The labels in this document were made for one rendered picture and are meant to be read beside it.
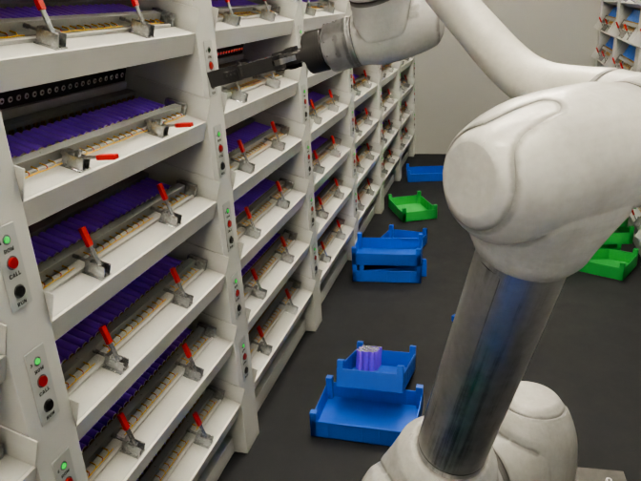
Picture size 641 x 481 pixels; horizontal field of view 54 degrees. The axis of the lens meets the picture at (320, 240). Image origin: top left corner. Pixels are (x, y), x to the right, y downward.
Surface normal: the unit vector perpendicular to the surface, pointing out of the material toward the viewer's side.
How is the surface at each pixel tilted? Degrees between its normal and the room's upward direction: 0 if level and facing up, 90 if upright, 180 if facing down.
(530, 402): 6
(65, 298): 18
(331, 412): 0
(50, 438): 90
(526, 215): 106
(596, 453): 0
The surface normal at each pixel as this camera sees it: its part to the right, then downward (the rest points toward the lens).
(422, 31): 0.08, 0.53
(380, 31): -0.21, 0.63
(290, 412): -0.06, -0.93
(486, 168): -0.91, 0.15
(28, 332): 0.96, 0.04
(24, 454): -0.26, 0.36
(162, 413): 0.24, -0.88
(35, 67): 0.93, 0.33
